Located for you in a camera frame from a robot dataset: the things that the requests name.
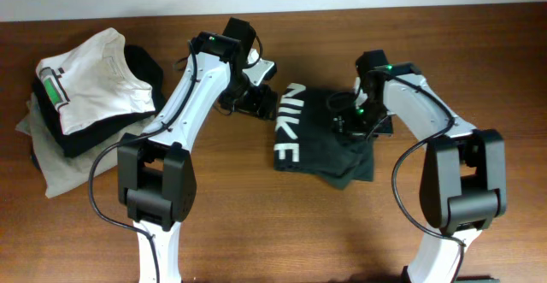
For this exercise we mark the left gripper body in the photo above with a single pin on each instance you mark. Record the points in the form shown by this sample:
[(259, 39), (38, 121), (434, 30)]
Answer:
[(255, 104)]

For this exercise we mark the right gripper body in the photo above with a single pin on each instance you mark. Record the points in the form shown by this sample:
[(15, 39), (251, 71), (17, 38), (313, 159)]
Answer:
[(351, 125)]

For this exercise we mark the dark green t-shirt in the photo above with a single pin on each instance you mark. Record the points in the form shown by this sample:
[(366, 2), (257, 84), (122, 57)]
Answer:
[(305, 142)]

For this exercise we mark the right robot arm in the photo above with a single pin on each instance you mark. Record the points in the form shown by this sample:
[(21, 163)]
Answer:
[(463, 181)]

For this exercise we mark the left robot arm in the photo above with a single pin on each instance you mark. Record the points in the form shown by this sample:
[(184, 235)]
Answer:
[(156, 180)]

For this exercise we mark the black folded garment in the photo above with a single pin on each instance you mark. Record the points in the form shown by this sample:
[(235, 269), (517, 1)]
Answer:
[(142, 65)]

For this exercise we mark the white folded t-shirt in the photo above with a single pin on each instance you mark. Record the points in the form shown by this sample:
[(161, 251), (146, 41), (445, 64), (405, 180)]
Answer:
[(93, 82)]

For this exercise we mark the beige folded cloth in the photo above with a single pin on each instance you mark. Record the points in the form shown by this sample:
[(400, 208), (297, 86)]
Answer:
[(61, 173)]

